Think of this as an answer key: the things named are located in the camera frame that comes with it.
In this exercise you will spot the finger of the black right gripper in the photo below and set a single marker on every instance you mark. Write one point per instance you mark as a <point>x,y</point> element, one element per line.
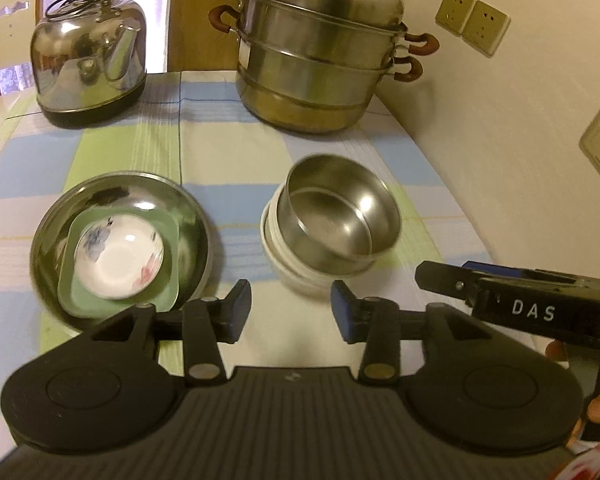
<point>509,272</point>
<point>449,281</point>

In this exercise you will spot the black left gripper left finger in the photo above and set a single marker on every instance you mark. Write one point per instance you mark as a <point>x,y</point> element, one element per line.
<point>207,322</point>

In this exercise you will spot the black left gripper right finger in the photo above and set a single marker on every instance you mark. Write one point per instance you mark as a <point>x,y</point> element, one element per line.
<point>374,321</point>

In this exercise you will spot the small white floral saucer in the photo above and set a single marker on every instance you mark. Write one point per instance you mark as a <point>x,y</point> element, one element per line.
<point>118,256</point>

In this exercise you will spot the small stainless steel bowl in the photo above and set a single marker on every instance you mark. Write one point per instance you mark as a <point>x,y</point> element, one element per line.
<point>336,216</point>

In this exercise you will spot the green rectangular plastic tray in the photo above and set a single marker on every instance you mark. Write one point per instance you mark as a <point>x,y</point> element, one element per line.
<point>161,292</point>

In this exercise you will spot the white ceramic floral bowl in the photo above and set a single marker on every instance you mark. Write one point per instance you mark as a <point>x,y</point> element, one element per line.
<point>293,273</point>

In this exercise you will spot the right hand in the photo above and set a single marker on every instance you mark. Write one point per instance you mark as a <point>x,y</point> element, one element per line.
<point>584,364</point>

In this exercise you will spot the large steel round plate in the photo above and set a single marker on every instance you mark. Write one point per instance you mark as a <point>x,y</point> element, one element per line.
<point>121,189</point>

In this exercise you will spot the checkered pastel tablecloth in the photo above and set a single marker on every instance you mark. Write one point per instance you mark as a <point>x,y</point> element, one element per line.
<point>192,128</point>

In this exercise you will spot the stacked steel steamer pot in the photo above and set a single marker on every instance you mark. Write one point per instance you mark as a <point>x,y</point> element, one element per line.
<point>313,66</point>

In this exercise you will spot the stainless steel kettle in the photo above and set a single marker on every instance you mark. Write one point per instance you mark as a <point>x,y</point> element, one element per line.
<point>88,60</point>

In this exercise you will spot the white wooden chair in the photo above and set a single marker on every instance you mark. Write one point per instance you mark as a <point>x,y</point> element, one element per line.
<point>18,19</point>

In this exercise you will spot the double wall socket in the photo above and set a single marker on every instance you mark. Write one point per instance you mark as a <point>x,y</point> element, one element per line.
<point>480,25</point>

